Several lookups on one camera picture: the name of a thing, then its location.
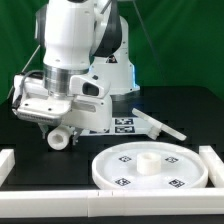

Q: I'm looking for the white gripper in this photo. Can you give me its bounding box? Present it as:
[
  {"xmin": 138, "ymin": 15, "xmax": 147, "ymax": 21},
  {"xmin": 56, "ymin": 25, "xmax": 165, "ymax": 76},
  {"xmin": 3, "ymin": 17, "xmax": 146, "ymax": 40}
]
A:
[{"xmin": 13, "ymin": 75, "xmax": 112, "ymax": 144}]

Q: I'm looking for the white table base foot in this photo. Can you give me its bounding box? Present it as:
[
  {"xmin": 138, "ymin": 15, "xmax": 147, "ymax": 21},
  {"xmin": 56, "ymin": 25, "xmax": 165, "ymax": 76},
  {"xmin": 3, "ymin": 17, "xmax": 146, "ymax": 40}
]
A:
[{"xmin": 132, "ymin": 108, "xmax": 187, "ymax": 141}]

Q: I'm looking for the white fiducial marker sheet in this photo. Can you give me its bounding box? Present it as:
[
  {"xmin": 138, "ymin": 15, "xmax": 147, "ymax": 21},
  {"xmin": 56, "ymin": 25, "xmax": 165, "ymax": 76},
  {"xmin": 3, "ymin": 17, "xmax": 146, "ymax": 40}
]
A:
[{"xmin": 81, "ymin": 117, "xmax": 152, "ymax": 136}]

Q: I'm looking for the black base cable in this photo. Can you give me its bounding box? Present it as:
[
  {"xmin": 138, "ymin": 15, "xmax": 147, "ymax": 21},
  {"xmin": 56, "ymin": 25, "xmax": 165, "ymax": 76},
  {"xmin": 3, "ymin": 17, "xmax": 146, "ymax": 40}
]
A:
[{"xmin": 11, "ymin": 69, "xmax": 46, "ymax": 109}]

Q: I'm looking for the white right fence block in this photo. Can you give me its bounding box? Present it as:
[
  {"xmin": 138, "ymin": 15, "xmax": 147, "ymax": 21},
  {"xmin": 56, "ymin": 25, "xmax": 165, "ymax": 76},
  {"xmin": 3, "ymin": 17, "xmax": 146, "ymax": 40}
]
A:
[{"xmin": 199, "ymin": 146, "xmax": 224, "ymax": 188}]

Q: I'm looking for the white round table top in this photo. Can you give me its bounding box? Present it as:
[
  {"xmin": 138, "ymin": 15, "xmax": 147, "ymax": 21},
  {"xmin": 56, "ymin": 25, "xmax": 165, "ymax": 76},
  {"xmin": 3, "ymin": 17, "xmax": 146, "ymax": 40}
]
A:
[{"xmin": 92, "ymin": 141, "xmax": 208, "ymax": 190}]

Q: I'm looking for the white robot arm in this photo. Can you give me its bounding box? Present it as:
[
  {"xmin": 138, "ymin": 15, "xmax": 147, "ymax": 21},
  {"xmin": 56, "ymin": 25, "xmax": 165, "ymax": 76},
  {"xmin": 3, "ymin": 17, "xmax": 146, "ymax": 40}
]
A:
[{"xmin": 12, "ymin": 0, "xmax": 140, "ymax": 150}]

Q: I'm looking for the white fence block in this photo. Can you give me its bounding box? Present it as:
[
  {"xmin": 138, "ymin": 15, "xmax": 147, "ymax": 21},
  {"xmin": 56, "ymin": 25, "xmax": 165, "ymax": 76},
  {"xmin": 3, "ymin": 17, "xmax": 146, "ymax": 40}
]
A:
[
  {"xmin": 199, "ymin": 146, "xmax": 224, "ymax": 188},
  {"xmin": 0, "ymin": 149, "xmax": 15, "ymax": 187}
]

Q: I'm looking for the white front fence bar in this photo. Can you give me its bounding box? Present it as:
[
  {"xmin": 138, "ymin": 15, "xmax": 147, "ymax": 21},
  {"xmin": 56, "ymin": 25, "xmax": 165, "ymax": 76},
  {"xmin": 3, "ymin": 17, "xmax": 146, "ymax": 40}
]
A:
[{"xmin": 0, "ymin": 188, "xmax": 224, "ymax": 218}]

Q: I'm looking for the white left fence block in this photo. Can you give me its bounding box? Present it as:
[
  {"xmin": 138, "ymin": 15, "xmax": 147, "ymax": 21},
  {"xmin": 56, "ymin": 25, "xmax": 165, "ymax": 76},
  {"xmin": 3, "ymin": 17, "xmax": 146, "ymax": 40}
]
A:
[{"xmin": 0, "ymin": 149, "xmax": 15, "ymax": 187}]

